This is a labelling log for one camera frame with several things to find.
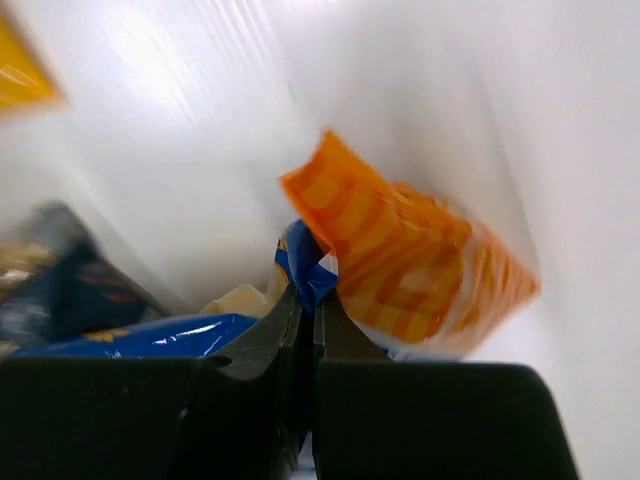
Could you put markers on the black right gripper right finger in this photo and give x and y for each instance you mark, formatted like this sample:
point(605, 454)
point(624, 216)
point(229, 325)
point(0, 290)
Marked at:
point(375, 418)

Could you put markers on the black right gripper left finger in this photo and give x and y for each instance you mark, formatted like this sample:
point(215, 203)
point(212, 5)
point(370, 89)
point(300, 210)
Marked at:
point(218, 417)

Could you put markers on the blue orange pasta bag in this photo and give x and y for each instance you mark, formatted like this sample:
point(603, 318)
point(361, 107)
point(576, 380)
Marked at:
point(415, 274)

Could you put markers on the clear fusilli pasta bag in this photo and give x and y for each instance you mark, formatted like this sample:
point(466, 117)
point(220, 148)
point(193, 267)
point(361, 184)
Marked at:
point(56, 283)

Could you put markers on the yellow pasta bag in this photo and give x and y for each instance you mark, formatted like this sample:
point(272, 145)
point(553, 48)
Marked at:
point(25, 82)

